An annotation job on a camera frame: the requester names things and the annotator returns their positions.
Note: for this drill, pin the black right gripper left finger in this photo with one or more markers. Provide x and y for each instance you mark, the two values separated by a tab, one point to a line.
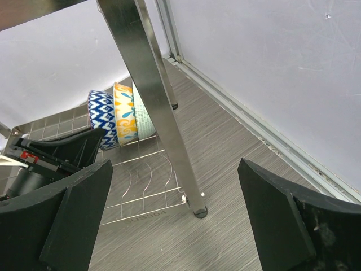
55	226

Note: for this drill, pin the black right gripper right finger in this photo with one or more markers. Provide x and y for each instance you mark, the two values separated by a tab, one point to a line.
296	228

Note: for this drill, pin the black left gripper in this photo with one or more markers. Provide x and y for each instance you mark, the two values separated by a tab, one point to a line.
57	158

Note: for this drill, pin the stainless steel dish rack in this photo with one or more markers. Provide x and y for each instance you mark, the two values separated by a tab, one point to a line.
132	31

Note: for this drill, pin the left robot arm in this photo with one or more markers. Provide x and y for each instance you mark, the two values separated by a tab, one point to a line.
26	182

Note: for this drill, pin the blue zigzag back bowl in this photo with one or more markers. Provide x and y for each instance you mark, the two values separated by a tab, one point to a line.
102	115

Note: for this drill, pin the yellow orange back bowl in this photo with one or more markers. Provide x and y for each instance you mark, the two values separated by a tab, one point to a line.
124	113

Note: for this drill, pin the green grid back bowl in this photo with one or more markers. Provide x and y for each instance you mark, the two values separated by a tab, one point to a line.
144	123

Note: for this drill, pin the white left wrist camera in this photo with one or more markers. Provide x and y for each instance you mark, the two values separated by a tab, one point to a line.
12	162

